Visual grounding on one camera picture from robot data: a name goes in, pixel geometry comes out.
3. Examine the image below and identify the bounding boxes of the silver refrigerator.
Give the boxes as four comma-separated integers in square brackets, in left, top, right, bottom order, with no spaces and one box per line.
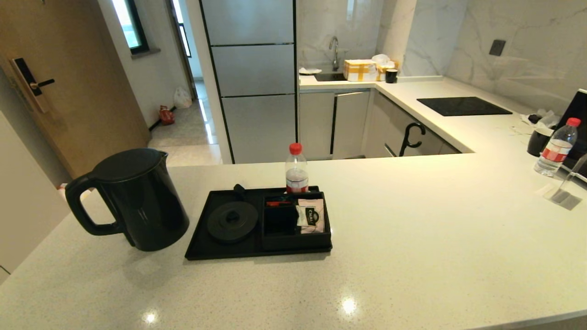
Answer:
[199,0,299,164]

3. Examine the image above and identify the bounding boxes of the white crumpled tissue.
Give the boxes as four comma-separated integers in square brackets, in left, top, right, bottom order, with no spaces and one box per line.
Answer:
[521,109,561,130]

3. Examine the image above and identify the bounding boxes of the chrome faucet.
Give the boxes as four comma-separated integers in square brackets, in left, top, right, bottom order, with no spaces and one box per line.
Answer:
[328,36,340,71]

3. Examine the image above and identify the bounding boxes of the round black kettle base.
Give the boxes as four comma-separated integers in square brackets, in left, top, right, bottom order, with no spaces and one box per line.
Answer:
[206,201,259,243]

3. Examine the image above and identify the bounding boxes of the grey sink base cabinet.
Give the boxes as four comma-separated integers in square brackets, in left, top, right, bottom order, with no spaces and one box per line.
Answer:
[298,88,371,161]

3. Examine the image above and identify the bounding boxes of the black curved hook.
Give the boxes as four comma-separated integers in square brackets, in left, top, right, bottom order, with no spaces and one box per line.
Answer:
[399,122,426,157]

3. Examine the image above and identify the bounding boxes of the small box yellow tape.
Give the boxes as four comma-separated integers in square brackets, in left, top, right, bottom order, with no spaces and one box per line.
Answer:
[376,61,399,82]

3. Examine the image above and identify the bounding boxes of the translucent bag colourful contents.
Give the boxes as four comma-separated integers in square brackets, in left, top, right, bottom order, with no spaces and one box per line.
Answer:
[57,183,93,203]

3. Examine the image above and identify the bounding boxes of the black compartment organizer box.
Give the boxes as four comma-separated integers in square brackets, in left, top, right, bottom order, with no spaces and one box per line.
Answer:
[261,192,332,251]

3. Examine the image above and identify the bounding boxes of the black induction cooktop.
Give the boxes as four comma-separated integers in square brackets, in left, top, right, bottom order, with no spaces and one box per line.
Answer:
[416,96,513,116]

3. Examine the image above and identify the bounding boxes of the white plastic bag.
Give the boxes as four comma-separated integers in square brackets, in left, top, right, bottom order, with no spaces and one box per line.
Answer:
[173,86,192,109]

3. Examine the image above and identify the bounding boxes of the black electric kettle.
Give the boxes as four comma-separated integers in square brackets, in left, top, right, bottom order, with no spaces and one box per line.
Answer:
[65,148,190,252]

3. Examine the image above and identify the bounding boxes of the clear water bottle red cap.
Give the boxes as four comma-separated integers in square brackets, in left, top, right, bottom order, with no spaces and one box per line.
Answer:
[534,117,582,177]
[285,143,309,193]

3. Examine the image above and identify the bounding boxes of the beige tea bag sachet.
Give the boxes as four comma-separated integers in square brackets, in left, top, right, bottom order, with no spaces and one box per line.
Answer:
[296,198,325,234]

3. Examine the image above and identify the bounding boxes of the brown wooden door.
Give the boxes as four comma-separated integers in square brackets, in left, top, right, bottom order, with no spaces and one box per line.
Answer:
[0,0,151,178]

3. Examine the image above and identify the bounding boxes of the cardboard box yellow tape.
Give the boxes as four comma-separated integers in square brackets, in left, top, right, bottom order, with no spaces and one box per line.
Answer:
[343,59,378,82]

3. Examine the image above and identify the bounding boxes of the grey cooktop base cabinet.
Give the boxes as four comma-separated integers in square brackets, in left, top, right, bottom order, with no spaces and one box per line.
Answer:
[362,88,463,158]

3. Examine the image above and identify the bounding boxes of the black door lock handle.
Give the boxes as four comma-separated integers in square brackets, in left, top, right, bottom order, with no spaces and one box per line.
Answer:
[9,57,55,114]

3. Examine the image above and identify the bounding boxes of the dark framed window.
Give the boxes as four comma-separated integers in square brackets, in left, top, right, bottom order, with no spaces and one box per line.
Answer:
[110,0,160,58]

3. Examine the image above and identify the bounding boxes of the black monitor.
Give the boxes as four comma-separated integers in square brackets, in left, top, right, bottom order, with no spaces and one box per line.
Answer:
[553,89,587,177]

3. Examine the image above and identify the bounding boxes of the black serving tray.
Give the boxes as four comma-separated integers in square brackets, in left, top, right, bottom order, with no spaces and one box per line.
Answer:
[184,186,333,261]

